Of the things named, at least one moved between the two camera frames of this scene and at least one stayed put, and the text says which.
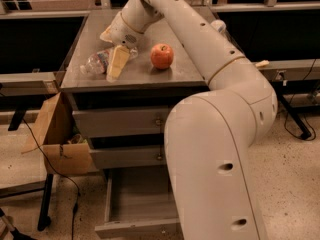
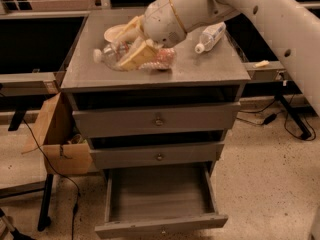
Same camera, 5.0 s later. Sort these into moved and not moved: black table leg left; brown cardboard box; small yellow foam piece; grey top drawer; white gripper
Moved: white gripper
Not moved: grey top drawer; small yellow foam piece; black table leg left; brown cardboard box
